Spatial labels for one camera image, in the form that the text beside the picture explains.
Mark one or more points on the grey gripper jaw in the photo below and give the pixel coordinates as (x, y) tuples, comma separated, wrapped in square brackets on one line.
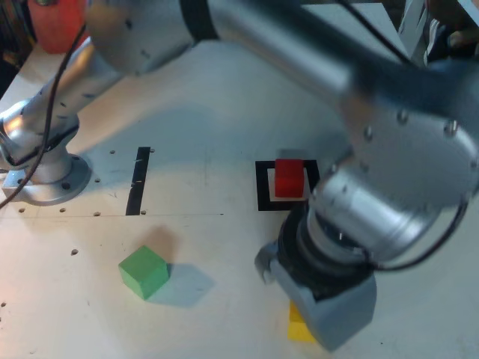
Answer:
[(337, 318), (263, 258)]

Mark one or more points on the yellow cube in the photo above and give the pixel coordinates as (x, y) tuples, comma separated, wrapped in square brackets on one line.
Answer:
[(297, 329)]

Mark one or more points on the red cube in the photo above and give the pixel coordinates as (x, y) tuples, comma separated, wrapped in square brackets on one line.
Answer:
[(288, 179)]

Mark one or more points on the green cube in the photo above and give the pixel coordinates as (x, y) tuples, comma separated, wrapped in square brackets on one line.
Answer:
[(144, 269)]

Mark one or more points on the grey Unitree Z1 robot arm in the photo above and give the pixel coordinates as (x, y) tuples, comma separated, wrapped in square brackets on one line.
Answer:
[(262, 48)]

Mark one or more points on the black tape square outline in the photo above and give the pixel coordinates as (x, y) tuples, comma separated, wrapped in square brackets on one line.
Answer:
[(262, 187)]

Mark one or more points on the black tape strip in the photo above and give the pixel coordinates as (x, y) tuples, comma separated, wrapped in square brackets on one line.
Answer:
[(136, 187)]

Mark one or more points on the white panel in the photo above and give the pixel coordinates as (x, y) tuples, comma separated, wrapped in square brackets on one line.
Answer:
[(411, 22)]

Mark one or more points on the person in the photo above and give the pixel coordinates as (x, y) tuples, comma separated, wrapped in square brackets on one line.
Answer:
[(460, 37)]

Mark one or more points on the red canister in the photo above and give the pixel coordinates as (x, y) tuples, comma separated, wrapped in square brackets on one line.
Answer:
[(56, 26)]

